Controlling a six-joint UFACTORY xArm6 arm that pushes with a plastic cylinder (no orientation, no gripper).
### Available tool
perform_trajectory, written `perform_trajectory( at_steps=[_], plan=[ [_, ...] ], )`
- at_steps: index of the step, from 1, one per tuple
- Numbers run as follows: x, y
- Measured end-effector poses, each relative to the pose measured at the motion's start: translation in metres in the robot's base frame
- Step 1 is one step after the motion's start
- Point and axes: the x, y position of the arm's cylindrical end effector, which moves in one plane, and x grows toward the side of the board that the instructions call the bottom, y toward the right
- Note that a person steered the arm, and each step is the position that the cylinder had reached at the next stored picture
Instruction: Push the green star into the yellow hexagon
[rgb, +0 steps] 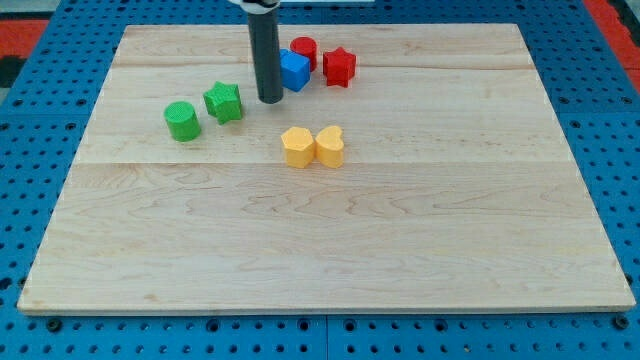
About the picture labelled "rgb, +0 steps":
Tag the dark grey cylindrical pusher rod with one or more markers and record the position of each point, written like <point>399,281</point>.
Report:
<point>264,38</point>

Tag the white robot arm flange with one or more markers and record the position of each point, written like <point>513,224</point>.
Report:
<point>257,7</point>

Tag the yellow hexagon block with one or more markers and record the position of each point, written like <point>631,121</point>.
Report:
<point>299,147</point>

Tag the blue cube block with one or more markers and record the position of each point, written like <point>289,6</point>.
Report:
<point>295,70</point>

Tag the red cylinder block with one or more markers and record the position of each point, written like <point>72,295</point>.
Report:
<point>307,47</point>

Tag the yellow heart block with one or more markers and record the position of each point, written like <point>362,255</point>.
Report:
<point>330,146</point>

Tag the light wooden board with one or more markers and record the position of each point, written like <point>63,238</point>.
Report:
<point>458,194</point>

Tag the green cylinder block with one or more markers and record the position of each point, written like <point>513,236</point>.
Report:
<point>182,121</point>

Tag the green star block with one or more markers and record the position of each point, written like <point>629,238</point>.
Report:
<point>223,102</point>

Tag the red star block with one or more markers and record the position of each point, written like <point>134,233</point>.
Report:
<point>339,67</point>

